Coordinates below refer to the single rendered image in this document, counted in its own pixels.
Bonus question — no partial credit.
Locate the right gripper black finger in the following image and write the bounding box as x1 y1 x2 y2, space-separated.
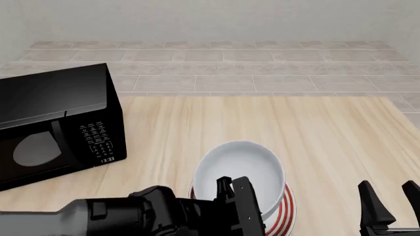
401 180 420 222
358 180 397 230

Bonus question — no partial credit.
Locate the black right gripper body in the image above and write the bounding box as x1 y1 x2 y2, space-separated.
359 220 420 236

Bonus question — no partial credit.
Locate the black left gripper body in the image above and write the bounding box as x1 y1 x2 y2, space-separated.
231 175 266 236

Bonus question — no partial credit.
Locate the white bowl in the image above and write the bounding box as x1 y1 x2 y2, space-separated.
192 140 286 221

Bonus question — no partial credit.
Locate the white plate with red rings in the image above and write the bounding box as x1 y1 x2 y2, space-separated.
188 183 298 236

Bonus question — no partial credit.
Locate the black microwave oven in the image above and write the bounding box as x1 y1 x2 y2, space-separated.
0 62 128 192

